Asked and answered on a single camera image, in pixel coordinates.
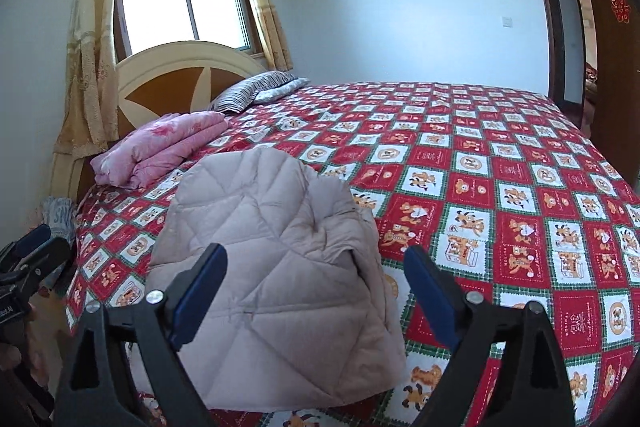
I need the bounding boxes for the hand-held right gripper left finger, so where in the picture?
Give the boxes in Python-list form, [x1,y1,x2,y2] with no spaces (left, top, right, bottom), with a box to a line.
[52,243,229,427]

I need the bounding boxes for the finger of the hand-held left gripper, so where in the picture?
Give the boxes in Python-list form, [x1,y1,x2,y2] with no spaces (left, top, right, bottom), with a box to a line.
[7,224,53,258]
[0,237,72,288]

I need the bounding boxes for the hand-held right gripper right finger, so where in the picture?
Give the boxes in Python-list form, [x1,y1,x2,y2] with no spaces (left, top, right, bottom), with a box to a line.
[403,246,576,427]

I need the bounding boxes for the pale grey quilted jacket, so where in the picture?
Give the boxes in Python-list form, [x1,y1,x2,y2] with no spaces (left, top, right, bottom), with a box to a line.
[146,147,408,410]

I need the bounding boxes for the blue and white bag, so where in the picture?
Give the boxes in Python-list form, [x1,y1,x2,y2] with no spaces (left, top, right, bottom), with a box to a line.
[40,197,78,243]

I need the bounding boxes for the pink folded quilt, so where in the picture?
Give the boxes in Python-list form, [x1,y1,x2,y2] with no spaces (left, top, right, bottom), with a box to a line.
[90,111,232,188]

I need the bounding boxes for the red printed bedspread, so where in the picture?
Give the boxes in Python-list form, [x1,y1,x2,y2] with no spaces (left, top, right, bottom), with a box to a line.
[65,81,640,427]

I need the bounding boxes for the cream and brown headboard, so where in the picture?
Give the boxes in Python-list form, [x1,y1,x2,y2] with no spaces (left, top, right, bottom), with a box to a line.
[50,40,268,202]

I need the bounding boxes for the striped pillow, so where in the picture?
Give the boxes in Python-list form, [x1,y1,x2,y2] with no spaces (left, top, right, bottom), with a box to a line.
[207,71,297,114]

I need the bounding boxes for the grey patterned pillow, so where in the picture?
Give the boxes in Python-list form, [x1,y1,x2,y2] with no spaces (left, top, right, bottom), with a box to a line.
[252,78,312,104]

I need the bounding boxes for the brown wooden door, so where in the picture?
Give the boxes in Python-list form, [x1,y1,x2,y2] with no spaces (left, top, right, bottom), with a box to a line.
[580,0,640,188]

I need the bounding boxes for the dark hallway door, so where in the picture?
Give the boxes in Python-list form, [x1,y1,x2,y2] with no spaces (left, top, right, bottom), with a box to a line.
[542,0,568,102]

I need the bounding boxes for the red paper door decoration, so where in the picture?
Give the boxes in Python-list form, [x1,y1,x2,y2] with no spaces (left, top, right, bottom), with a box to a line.
[607,0,630,25]

